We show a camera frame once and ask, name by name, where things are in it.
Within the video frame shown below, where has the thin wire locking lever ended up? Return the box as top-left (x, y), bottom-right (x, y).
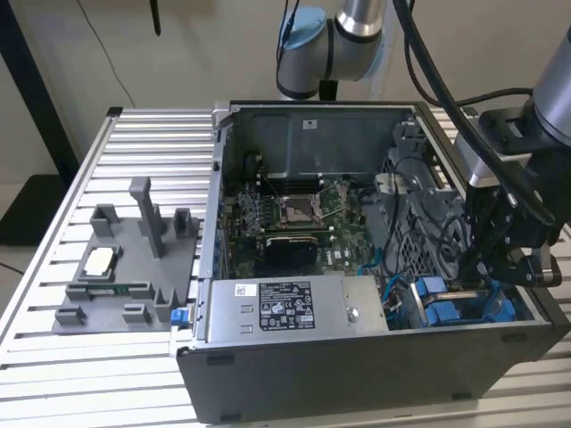
top-left (262, 176), bottom-right (285, 200)

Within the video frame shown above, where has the CPU socket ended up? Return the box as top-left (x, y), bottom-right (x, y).
top-left (278, 193), bottom-right (323, 226)

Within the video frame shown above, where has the grey metal disk bay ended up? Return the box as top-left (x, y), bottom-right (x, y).
top-left (363, 119), bottom-right (536, 331)

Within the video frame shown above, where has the metal socket cover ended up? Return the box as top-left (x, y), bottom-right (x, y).
top-left (319, 185), bottom-right (350, 219)

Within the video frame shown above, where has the thin black wall cable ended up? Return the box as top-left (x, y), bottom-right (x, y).
top-left (76, 0), bottom-right (137, 109)

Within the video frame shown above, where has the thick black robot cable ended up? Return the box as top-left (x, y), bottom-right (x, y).
top-left (392, 0), bottom-right (557, 225)

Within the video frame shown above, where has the silver power supply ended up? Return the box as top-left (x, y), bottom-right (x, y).
top-left (204, 274), bottom-right (389, 344)

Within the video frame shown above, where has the blue plastic bay bracket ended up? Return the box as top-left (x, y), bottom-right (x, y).
top-left (426, 305), bottom-right (514, 325)

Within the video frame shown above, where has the green RAM stick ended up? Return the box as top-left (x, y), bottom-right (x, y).
top-left (87, 284), bottom-right (151, 298)

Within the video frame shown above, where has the grey parts rack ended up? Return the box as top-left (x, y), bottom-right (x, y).
top-left (52, 177), bottom-right (206, 334)

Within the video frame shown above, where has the green motherboard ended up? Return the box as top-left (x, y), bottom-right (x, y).
top-left (222, 177), bottom-right (380, 280)

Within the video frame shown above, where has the black RAM slot bank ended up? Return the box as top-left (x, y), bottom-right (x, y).
top-left (256, 171), bottom-right (325, 191)

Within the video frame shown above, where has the blue disk wire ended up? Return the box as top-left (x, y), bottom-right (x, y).
top-left (358, 261), bottom-right (405, 309)

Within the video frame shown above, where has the blue black arm cable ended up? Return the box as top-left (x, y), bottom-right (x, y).
top-left (279, 0), bottom-right (302, 50)

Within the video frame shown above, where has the silver CPU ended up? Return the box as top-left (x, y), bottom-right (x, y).
top-left (84, 248), bottom-right (119, 276)

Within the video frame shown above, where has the black disk wire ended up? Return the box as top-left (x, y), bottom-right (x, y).
top-left (384, 154), bottom-right (469, 280)

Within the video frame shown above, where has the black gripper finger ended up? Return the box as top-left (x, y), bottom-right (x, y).
top-left (484, 218), bottom-right (526, 280)
top-left (459, 184), bottom-right (501, 286)

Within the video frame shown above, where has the blue plug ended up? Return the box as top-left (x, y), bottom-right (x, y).
top-left (170, 307), bottom-right (191, 332)

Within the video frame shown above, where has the black wrist camera block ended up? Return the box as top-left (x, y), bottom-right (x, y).
top-left (479, 109), bottom-right (536, 155)

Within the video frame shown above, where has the hard disk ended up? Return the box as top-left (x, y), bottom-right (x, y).
top-left (410, 275), bottom-right (492, 313)

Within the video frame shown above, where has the black open PC case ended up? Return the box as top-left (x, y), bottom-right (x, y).
top-left (176, 100), bottom-right (571, 424)

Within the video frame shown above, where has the black round wrist camera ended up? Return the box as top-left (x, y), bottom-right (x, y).
top-left (512, 252), bottom-right (564, 287)

